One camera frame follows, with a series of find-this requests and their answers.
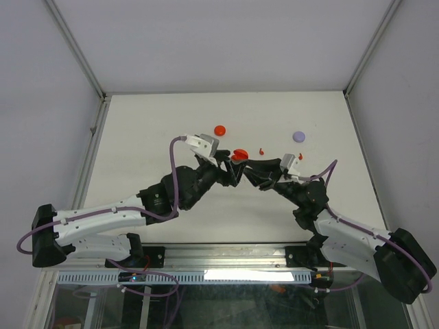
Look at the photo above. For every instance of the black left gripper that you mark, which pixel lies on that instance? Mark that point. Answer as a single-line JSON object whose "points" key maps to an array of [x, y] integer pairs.
{"points": [[231, 177]]}

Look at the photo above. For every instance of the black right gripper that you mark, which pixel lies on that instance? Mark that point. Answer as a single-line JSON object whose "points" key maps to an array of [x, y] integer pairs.
{"points": [[261, 173]]}

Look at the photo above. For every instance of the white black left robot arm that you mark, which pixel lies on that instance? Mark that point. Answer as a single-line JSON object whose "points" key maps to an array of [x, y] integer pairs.
{"points": [[61, 234]]}

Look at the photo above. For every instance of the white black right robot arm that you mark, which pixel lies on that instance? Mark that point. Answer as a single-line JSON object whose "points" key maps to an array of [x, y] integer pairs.
{"points": [[395, 259]]}

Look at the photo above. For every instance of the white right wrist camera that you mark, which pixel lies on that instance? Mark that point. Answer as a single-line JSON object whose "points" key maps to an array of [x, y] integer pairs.
{"points": [[288, 166]]}

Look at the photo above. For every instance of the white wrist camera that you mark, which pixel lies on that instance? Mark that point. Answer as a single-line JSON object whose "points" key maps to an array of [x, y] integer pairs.
{"points": [[288, 166], [204, 146]]}

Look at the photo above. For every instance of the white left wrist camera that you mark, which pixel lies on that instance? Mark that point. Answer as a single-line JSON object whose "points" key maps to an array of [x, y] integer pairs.
{"points": [[204, 146]]}

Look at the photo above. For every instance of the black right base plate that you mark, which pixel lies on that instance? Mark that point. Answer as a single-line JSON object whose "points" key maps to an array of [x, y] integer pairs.
{"points": [[303, 256]]}

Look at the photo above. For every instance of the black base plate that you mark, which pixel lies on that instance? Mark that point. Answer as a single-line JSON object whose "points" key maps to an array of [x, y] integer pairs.
{"points": [[153, 258], [303, 256]]}

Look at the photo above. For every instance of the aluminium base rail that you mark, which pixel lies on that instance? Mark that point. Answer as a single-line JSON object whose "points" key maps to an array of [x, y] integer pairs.
{"points": [[178, 257]]}

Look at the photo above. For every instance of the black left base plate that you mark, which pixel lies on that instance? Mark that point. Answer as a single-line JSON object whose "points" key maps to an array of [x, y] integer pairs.
{"points": [[153, 258]]}

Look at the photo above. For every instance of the aluminium frame post left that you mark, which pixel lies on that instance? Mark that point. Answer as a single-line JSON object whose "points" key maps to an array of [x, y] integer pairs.
{"points": [[66, 33]]}

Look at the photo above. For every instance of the aluminium frame post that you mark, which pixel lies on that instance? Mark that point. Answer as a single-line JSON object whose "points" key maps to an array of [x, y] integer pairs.
{"points": [[66, 33], [383, 25]]}

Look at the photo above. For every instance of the grey slotted cable tray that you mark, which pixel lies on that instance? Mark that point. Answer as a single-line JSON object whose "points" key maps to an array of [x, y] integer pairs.
{"points": [[212, 276]]}

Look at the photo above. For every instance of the aluminium frame post right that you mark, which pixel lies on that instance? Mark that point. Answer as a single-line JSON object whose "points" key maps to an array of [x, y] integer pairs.
{"points": [[383, 25]]}

